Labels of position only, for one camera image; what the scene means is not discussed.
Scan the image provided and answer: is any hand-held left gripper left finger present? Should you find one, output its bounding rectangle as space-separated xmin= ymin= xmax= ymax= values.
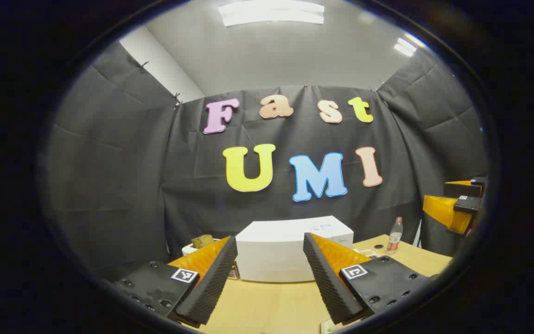
xmin=113 ymin=236 xmax=239 ymax=326

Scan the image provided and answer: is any white toaster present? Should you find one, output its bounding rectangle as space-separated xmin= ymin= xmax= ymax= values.
xmin=182 ymin=239 xmax=221 ymax=257

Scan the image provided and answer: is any clear bottle with red label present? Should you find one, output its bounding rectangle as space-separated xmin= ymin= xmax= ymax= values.
xmin=387 ymin=217 xmax=404 ymax=255

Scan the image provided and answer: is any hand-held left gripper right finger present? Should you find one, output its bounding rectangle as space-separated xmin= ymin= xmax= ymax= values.
xmin=302 ymin=232 xmax=433 ymax=325

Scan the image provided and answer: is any large ceiling light panel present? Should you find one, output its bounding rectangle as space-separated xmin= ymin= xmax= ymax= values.
xmin=218 ymin=1 xmax=325 ymax=27

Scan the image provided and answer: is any white microwave oven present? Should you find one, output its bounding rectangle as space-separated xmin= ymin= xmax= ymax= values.
xmin=235 ymin=216 xmax=355 ymax=283

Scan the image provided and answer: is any black backdrop cloth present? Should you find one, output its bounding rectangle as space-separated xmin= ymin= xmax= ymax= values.
xmin=44 ymin=41 xmax=489 ymax=274

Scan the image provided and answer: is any small ceiling light panel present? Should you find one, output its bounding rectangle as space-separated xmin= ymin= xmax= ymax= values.
xmin=393 ymin=33 xmax=427 ymax=58

